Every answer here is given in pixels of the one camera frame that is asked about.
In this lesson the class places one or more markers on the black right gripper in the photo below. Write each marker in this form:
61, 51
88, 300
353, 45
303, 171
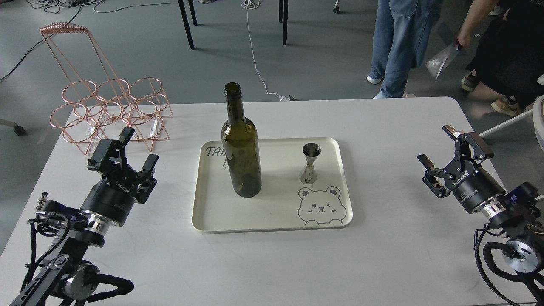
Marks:
463, 176

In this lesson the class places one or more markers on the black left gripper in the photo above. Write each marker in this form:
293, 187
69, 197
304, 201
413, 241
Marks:
120, 187

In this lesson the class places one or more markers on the dark green wine bottle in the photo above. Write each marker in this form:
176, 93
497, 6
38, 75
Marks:
240, 143

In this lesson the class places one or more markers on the silver steel jigger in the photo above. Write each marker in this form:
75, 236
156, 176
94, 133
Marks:
311, 151

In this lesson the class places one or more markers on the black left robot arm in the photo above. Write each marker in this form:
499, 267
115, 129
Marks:
60, 235

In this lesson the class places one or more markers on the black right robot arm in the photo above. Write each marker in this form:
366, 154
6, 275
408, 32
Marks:
512, 242

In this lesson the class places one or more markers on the clear plastic bag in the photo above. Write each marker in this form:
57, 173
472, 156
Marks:
441, 60

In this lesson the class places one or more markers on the person in black clothes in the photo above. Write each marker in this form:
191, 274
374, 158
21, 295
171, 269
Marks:
509, 58

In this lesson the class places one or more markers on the chair caster wheel left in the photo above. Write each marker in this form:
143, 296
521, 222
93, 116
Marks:
17, 129

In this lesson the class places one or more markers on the person in blue jeans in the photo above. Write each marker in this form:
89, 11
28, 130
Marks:
400, 41

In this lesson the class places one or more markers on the cream tray with bear print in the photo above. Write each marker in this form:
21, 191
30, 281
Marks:
284, 202

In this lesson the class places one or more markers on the rose gold wire wine rack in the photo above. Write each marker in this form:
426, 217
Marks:
95, 108

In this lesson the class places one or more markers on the white chair frame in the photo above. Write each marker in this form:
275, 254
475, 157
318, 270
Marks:
536, 113

